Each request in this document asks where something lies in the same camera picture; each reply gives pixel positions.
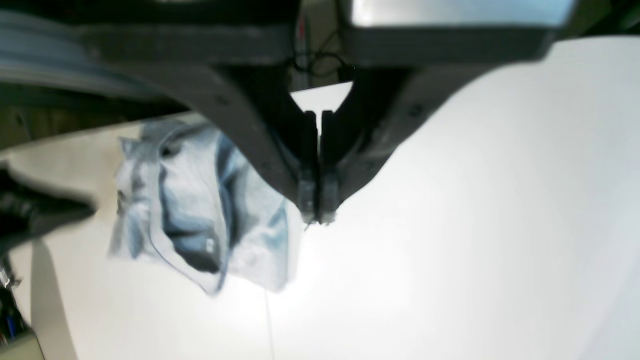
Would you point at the grey T-shirt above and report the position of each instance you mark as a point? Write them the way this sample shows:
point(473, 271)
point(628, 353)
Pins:
point(190, 200)

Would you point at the aluminium table frame rail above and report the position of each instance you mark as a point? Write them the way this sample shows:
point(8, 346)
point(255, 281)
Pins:
point(39, 52)

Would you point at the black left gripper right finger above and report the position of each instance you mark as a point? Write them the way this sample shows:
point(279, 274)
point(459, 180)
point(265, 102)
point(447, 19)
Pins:
point(410, 57)

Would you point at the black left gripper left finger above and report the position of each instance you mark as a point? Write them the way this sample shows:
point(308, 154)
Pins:
point(228, 60)

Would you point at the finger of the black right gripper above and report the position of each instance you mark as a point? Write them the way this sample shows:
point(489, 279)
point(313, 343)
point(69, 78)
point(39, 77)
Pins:
point(29, 211)

